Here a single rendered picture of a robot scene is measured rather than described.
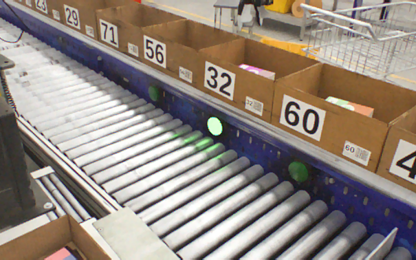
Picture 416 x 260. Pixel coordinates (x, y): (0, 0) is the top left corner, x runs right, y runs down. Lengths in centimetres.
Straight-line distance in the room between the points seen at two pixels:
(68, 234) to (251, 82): 78
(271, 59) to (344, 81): 34
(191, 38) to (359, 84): 91
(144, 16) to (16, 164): 138
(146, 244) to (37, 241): 28
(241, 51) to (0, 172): 110
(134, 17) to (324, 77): 119
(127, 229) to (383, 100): 96
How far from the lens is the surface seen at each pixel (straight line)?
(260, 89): 143
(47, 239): 115
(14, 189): 128
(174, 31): 205
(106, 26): 217
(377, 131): 124
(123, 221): 123
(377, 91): 154
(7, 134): 118
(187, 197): 131
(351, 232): 128
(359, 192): 132
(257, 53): 179
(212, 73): 159
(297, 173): 135
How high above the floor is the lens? 158
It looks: 30 degrees down
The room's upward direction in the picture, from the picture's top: 2 degrees clockwise
